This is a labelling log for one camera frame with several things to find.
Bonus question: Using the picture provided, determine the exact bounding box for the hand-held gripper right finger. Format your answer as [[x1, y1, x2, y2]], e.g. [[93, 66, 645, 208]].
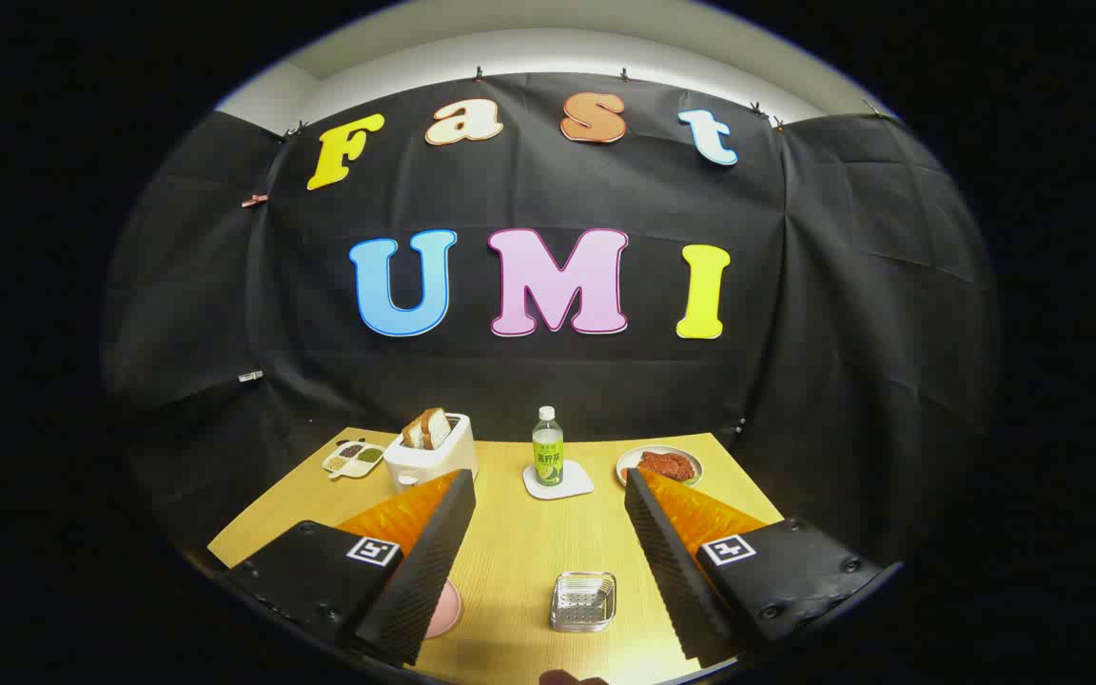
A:
[[624, 466, 882, 667]]

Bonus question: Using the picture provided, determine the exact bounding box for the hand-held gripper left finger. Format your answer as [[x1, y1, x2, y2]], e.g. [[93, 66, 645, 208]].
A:
[[225, 468, 478, 667]]

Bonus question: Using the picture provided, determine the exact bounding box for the pink plate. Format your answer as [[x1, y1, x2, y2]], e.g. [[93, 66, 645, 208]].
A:
[[424, 578, 463, 638]]

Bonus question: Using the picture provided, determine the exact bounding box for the metal perforated basket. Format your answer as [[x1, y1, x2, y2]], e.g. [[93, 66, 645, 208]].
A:
[[550, 571, 617, 634]]

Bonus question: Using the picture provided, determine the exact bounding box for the brown meat slice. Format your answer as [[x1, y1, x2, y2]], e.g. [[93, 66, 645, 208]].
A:
[[638, 451, 698, 481]]

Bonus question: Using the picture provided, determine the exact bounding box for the white toaster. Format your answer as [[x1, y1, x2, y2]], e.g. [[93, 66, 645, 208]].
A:
[[383, 412, 480, 493]]

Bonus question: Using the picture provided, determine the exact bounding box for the white food plate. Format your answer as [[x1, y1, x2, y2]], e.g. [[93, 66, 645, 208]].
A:
[[616, 445, 703, 488]]

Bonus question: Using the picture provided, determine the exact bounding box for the white divided condiment tray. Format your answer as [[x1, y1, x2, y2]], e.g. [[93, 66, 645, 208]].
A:
[[322, 439, 385, 480]]

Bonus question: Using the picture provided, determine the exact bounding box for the white square coaster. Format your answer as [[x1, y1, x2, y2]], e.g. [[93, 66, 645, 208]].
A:
[[522, 460, 595, 500]]

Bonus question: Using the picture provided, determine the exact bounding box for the green tea bottle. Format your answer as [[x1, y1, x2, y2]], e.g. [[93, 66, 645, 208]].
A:
[[532, 406, 565, 487]]

